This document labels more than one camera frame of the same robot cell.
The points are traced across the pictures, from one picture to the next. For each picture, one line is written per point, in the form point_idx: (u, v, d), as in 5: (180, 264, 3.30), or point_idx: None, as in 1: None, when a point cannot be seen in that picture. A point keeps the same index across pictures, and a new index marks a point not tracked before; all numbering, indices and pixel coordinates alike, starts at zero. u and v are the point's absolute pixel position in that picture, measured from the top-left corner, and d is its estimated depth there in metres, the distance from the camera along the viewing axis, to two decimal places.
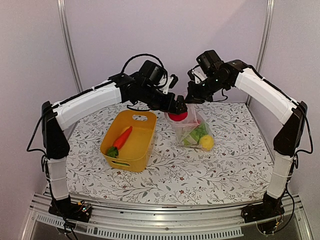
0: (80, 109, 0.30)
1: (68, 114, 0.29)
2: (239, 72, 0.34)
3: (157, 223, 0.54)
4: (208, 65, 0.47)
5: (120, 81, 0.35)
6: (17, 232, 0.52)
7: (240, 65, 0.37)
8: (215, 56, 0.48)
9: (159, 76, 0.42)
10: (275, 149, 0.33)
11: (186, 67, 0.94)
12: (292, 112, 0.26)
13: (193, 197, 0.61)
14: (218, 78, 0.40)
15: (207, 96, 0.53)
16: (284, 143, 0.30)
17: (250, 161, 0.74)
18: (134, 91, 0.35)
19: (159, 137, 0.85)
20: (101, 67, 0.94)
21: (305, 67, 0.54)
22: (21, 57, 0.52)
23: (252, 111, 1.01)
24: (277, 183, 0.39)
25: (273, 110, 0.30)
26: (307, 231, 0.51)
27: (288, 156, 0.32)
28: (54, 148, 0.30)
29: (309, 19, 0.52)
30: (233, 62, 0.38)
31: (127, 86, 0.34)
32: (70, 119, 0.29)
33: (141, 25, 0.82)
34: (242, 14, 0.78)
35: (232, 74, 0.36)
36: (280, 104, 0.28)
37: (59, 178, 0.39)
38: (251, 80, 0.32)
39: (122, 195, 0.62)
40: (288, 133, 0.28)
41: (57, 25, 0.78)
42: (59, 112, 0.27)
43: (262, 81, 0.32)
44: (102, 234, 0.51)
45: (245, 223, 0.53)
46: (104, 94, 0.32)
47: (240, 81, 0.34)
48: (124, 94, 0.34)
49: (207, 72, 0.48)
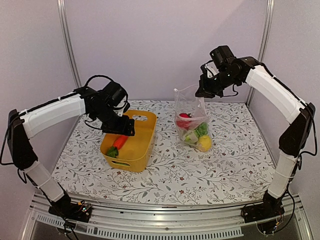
0: (45, 118, 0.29)
1: (35, 123, 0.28)
2: (250, 68, 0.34)
3: (157, 223, 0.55)
4: (221, 60, 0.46)
5: (85, 92, 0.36)
6: (17, 232, 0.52)
7: (252, 61, 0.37)
8: (228, 51, 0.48)
9: (119, 98, 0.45)
10: (280, 147, 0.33)
11: (186, 67, 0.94)
12: (300, 113, 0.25)
13: (193, 197, 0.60)
14: (230, 73, 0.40)
15: (218, 91, 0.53)
16: (289, 143, 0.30)
17: (250, 161, 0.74)
18: (97, 104, 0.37)
19: (159, 137, 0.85)
20: (101, 67, 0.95)
21: (305, 67, 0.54)
22: (21, 58, 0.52)
23: (251, 111, 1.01)
24: (279, 182, 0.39)
25: (281, 108, 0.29)
26: (307, 231, 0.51)
27: (292, 156, 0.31)
28: (20, 154, 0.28)
29: (309, 19, 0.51)
30: (246, 58, 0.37)
31: (90, 99, 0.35)
32: (36, 127, 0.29)
33: (140, 26, 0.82)
34: (242, 14, 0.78)
35: (243, 70, 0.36)
36: (288, 104, 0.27)
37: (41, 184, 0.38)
38: (261, 76, 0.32)
39: (122, 195, 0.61)
40: (293, 133, 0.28)
41: (57, 25, 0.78)
42: (26, 119, 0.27)
43: (272, 78, 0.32)
44: (101, 234, 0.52)
45: (245, 223, 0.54)
46: (69, 104, 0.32)
47: (251, 78, 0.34)
48: (88, 106, 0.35)
49: (219, 67, 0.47)
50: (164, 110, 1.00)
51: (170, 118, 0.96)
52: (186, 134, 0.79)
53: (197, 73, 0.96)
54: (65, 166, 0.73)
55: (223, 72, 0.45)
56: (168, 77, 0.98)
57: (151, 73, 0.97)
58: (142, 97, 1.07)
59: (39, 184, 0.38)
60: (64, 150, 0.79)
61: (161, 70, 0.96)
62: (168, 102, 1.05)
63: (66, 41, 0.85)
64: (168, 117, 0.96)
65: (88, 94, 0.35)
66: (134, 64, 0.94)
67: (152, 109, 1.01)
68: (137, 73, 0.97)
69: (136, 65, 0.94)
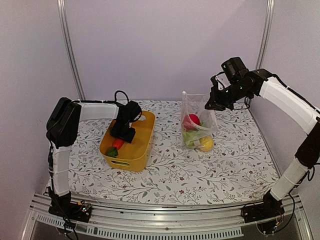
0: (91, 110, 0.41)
1: (86, 110, 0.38)
2: (264, 81, 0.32)
3: (157, 223, 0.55)
4: (233, 72, 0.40)
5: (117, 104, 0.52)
6: (17, 232, 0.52)
7: (265, 74, 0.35)
8: (241, 63, 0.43)
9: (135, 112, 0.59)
10: (297, 157, 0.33)
11: (186, 67, 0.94)
12: (317, 121, 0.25)
13: (193, 197, 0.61)
14: (242, 87, 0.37)
15: (229, 104, 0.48)
16: (306, 153, 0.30)
17: (250, 161, 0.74)
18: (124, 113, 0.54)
19: (159, 137, 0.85)
20: (101, 67, 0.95)
21: (305, 67, 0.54)
22: (20, 58, 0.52)
23: (251, 110, 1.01)
24: (285, 187, 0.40)
25: (297, 118, 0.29)
26: (307, 230, 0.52)
27: (306, 168, 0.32)
28: (66, 137, 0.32)
29: (309, 19, 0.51)
30: (258, 70, 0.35)
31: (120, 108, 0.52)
32: (84, 114, 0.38)
33: (140, 26, 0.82)
34: (242, 14, 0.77)
35: (256, 84, 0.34)
36: (304, 113, 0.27)
37: (65, 168, 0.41)
38: (276, 89, 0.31)
39: (122, 195, 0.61)
40: (312, 144, 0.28)
41: (57, 25, 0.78)
42: (85, 105, 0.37)
43: (286, 89, 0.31)
44: (102, 234, 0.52)
45: (245, 223, 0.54)
46: (106, 107, 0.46)
47: (266, 90, 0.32)
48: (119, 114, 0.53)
49: (232, 79, 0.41)
50: (164, 109, 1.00)
51: (170, 118, 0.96)
52: (191, 140, 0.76)
53: (197, 73, 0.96)
54: None
55: (235, 85, 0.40)
56: (168, 77, 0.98)
57: (151, 73, 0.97)
58: (142, 97, 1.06)
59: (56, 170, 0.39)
60: None
61: (161, 70, 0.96)
62: (168, 102, 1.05)
63: (66, 41, 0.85)
64: (168, 117, 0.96)
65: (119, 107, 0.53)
66: (134, 64, 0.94)
67: (152, 109, 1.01)
68: (137, 73, 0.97)
69: (136, 65, 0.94)
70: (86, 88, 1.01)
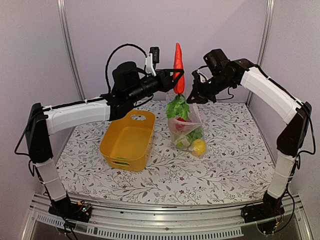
0: (68, 118, 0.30)
1: (56, 121, 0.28)
2: (245, 70, 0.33)
3: (157, 223, 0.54)
4: (215, 64, 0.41)
5: (111, 98, 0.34)
6: (16, 231, 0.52)
7: (247, 64, 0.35)
8: (222, 54, 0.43)
9: (132, 77, 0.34)
10: (278, 148, 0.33)
11: (185, 67, 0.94)
12: (296, 113, 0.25)
13: (193, 197, 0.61)
14: (224, 77, 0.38)
15: (213, 95, 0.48)
16: (287, 142, 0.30)
17: (250, 161, 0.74)
18: (124, 109, 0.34)
19: (159, 137, 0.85)
20: (101, 67, 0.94)
21: (305, 67, 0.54)
22: (21, 57, 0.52)
23: (251, 110, 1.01)
24: (279, 183, 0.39)
25: (277, 108, 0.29)
26: (307, 231, 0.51)
27: (290, 156, 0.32)
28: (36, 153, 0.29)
29: (309, 19, 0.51)
30: (240, 60, 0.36)
31: (116, 106, 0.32)
32: (55, 126, 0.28)
33: (140, 26, 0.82)
34: (242, 14, 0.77)
35: (238, 73, 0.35)
36: (284, 104, 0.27)
37: (54, 179, 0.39)
38: (256, 78, 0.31)
39: (122, 195, 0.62)
40: (291, 133, 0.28)
41: (57, 25, 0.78)
42: (50, 116, 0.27)
43: (267, 80, 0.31)
44: (101, 234, 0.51)
45: (245, 223, 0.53)
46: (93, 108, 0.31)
47: (246, 80, 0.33)
48: (113, 114, 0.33)
49: (214, 71, 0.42)
50: (164, 110, 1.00)
51: None
52: (179, 139, 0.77)
53: None
54: (65, 166, 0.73)
55: (218, 76, 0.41)
56: None
57: None
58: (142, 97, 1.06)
59: (45, 181, 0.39)
60: (64, 150, 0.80)
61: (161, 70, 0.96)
62: None
63: (66, 41, 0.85)
64: None
65: (114, 102, 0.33)
66: None
67: (152, 109, 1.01)
68: None
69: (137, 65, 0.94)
70: (86, 88, 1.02)
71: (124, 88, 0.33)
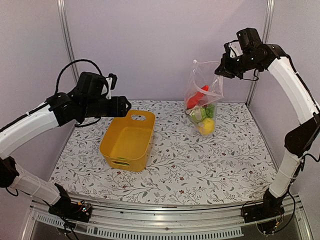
0: (19, 135, 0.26)
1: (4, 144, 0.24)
2: (276, 58, 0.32)
3: (157, 223, 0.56)
4: (247, 42, 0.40)
5: (57, 100, 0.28)
6: (17, 231, 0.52)
7: (279, 49, 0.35)
8: (256, 34, 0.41)
9: (98, 88, 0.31)
10: (285, 146, 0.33)
11: (185, 67, 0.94)
12: (312, 115, 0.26)
13: (193, 197, 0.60)
14: (253, 57, 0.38)
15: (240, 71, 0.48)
16: (294, 140, 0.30)
17: (250, 161, 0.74)
18: (72, 113, 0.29)
19: (159, 137, 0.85)
20: (101, 67, 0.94)
21: (304, 68, 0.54)
22: (20, 58, 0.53)
23: (251, 111, 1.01)
24: (281, 182, 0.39)
25: (295, 105, 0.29)
26: (307, 231, 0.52)
27: (296, 156, 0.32)
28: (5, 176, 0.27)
29: (309, 19, 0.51)
30: (273, 44, 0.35)
31: (63, 108, 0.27)
32: (6, 149, 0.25)
33: (140, 25, 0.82)
34: (242, 14, 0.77)
35: (268, 57, 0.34)
36: (303, 103, 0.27)
37: (36, 189, 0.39)
38: (285, 70, 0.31)
39: (122, 195, 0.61)
40: (301, 134, 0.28)
41: (57, 25, 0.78)
42: None
43: (294, 74, 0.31)
44: (101, 234, 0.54)
45: (245, 223, 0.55)
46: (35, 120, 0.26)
47: (274, 67, 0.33)
48: (61, 118, 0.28)
49: (244, 49, 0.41)
50: (164, 109, 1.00)
51: (170, 118, 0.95)
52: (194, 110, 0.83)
53: None
54: (65, 166, 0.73)
55: (247, 55, 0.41)
56: (168, 77, 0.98)
57: (151, 73, 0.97)
58: (142, 97, 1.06)
59: (31, 193, 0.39)
60: (64, 150, 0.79)
61: (161, 70, 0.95)
62: (168, 102, 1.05)
63: (66, 41, 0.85)
64: (168, 117, 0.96)
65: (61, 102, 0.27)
66: (134, 64, 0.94)
67: (152, 109, 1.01)
68: (137, 73, 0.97)
69: (136, 65, 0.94)
70: None
71: (84, 92, 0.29)
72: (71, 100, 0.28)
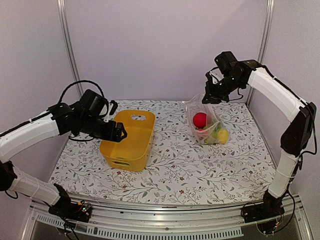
0: (18, 142, 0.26)
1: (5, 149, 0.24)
2: (252, 70, 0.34)
3: (157, 223, 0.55)
4: (225, 65, 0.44)
5: (60, 109, 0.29)
6: (16, 232, 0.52)
7: (255, 64, 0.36)
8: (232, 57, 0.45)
9: (99, 106, 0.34)
10: (282, 146, 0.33)
11: (185, 67, 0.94)
12: (300, 111, 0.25)
13: (193, 197, 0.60)
14: (233, 77, 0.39)
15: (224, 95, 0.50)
16: (290, 139, 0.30)
17: (250, 161, 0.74)
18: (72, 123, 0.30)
19: (159, 137, 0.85)
20: (101, 67, 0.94)
21: (305, 67, 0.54)
22: (20, 57, 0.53)
23: (252, 111, 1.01)
24: (280, 182, 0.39)
25: (281, 106, 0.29)
26: (307, 231, 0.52)
27: (293, 155, 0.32)
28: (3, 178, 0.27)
29: (309, 19, 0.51)
30: (248, 61, 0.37)
31: (65, 117, 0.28)
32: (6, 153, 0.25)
33: (140, 25, 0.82)
34: (242, 14, 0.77)
35: (245, 73, 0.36)
36: (288, 103, 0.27)
37: (35, 191, 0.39)
38: (263, 78, 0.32)
39: (122, 195, 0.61)
40: (294, 133, 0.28)
41: (57, 25, 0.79)
42: None
43: (273, 79, 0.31)
44: (101, 234, 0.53)
45: (245, 223, 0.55)
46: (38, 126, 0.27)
47: (253, 79, 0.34)
48: (62, 127, 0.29)
49: (223, 72, 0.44)
50: (164, 109, 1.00)
51: (170, 118, 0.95)
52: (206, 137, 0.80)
53: (197, 73, 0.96)
54: (65, 166, 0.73)
55: (227, 77, 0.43)
56: (169, 77, 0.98)
57: (151, 73, 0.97)
58: (142, 97, 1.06)
59: (31, 194, 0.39)
60: (64, 150, 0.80)
61: (161, 70, 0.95)
62: (168, 102, 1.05)
63: (66, 41, 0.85)
64: (168, 117, 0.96)
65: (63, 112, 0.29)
66: (134, 64, 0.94)
67: (152, 109, 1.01)
68: (137, 73, 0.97)
69: (136, 65, 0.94)
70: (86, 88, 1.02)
71: (87, 107, 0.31)
72: (73, 112, 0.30)
